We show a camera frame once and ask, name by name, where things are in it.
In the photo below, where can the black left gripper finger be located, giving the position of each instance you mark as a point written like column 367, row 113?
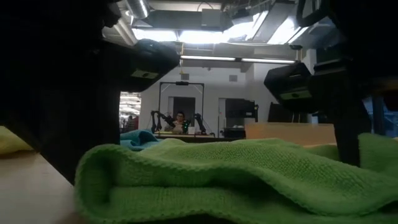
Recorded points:
column 77, row 124

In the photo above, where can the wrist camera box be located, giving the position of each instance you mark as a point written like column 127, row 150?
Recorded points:
column 152, row 62
column 289, row 84

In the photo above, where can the green microfiber towel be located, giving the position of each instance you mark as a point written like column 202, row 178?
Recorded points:
column 217, row 174

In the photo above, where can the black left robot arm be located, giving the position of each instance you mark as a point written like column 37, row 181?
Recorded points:
column 46, row 18

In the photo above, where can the orange basket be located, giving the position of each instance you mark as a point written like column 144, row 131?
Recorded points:
column 289, row 133

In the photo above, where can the black bin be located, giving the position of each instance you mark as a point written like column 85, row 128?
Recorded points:
column 233, row 132

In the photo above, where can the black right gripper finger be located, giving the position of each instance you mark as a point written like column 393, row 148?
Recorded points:
column 351, row 137

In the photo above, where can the background black station frame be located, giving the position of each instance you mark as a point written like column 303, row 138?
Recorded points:
column 182, row 83

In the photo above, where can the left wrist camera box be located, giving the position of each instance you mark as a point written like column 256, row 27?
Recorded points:
column 152, row 62

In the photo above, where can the person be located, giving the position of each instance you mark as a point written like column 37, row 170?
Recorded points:
column 179, row 119

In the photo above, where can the background black robot arm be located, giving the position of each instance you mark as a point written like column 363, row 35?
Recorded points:
column 199, row 124
column 160, row 119

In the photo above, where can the black monitor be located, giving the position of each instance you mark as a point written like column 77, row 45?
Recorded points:
column 239, row 109
column 280, row 113

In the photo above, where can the teal microfiber towel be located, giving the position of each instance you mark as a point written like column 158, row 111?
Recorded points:
column 136, row 138

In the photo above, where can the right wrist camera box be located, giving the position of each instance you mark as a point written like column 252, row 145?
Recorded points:
column 289, row 84

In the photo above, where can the yellow microfiber towel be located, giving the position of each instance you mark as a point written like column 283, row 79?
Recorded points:
column 12, row 141

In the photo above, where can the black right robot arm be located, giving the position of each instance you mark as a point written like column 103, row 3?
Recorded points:
column 367, row 28

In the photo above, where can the background work table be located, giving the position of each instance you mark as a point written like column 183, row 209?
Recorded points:
column 199, row 137

